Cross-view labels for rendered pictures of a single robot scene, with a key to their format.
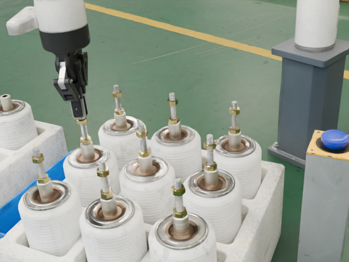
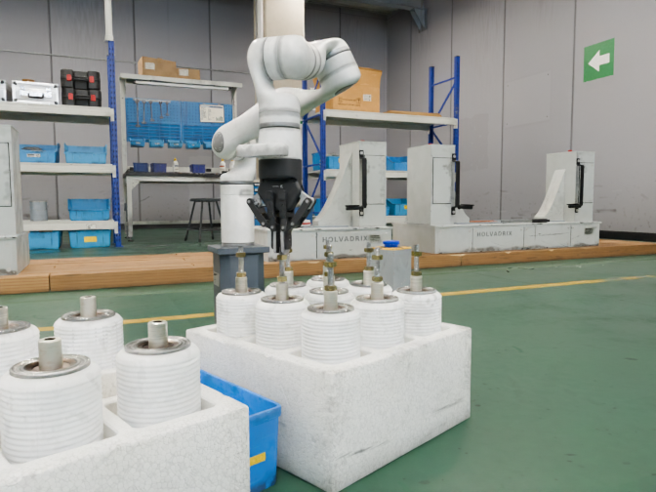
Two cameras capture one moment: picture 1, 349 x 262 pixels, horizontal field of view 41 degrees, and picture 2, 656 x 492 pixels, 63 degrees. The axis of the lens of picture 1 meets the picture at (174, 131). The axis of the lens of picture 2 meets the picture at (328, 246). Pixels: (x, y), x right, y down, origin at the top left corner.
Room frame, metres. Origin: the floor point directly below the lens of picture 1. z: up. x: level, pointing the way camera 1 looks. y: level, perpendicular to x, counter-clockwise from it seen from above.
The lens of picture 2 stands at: (0.35, 1.03, 0.42)
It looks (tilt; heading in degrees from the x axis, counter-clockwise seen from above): 5 degrees down; 287
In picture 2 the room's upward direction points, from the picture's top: straight up
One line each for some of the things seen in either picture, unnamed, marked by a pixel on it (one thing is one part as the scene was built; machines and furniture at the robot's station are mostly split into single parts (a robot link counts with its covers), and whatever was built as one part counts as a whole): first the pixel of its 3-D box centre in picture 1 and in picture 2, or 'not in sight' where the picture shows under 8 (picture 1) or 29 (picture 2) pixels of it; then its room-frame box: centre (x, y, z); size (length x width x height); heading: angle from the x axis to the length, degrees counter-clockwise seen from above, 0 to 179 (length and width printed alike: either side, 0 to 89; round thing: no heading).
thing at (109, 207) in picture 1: (108, 205); (377, 291); (0.55, 0.11, 0.26); 0.02 x 0.02 x 0.03
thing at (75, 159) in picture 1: (89, 157); (282, 299); (0.71, 0.16, 0.25); 0.08 x 0.08 x 0.01
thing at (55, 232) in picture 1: (58, 238); (330, 364); (0.60, 0.21, 0.16); 0.10 x 0.10 x 0.18
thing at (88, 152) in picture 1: (88, 151); (282, 292); (0.71, 0.16, 0.26); 0.02 x 0.02 x 0.03
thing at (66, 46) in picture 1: (68, 50); (280, 184); (0.71, 0.16, 0.45); 0.08 x 0.08 x 0.09
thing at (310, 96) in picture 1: (309, 102); (238, 298); (1.05, -0.35, 0.15); 0.15 x 0.15 x 0.30; 41
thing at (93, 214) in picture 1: (109, 211); (377, 299); (0.55, 0.11, 0.25); 0.08 x 0.08 x 0.01
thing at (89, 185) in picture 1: (96, 197); (282, 350); (0.71, 0.16, 0.16); 0.10 x 0.10 x 0.18
